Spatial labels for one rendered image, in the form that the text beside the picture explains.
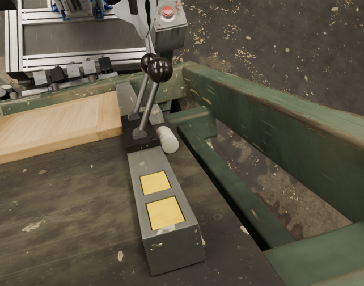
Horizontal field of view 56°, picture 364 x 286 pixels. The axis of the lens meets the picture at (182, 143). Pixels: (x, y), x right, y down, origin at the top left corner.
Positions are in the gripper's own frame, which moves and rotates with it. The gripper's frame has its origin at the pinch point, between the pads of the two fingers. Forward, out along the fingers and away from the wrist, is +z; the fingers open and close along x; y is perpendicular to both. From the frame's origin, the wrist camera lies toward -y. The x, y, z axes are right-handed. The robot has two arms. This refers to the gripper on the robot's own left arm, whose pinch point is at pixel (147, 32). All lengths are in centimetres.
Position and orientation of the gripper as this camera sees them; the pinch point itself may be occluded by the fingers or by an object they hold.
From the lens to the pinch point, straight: 64.0
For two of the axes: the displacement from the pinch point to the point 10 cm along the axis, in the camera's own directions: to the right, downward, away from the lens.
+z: 0.4, 8.3, 5.5
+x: -4.7, 5.0, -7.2
